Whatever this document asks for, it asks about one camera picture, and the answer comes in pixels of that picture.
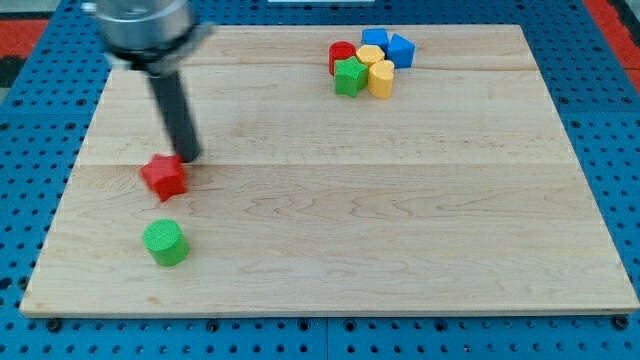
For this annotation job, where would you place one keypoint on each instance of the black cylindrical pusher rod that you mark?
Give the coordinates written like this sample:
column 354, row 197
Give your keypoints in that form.
column 172, row 103

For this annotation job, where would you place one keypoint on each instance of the red star block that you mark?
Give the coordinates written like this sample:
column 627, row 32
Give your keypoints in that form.
column 165, row 176

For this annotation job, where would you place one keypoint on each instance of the green star block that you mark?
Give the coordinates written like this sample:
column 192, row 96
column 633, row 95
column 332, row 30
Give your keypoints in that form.
column 350, row 76

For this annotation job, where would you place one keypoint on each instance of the green cylinder block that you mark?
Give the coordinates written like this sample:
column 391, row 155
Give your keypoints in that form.
column 165, row 242

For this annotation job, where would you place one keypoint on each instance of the red cylinder block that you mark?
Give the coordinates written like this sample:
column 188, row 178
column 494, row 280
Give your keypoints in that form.
column 339, row 50

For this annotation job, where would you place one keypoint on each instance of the yellow hexagon block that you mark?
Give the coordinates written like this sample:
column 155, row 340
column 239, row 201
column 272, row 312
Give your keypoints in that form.
column 370, row 54

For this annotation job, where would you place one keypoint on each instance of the blue cube block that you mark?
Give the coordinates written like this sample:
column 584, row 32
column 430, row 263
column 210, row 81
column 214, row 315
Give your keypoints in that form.
column 375, row 36

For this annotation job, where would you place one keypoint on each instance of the yellow heart block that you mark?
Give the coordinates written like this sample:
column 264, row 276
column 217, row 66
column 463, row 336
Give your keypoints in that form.
column 381, row 79

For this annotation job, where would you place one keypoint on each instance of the blue pentagon block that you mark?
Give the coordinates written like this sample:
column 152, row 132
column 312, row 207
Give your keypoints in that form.
column 400, row 51

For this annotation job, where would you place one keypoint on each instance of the wooden board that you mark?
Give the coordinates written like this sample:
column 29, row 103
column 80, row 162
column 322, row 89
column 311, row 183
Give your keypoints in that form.
column 460, row 195

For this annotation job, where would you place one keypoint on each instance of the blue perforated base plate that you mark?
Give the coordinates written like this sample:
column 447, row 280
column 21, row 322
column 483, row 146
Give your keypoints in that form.
column 48, row 109

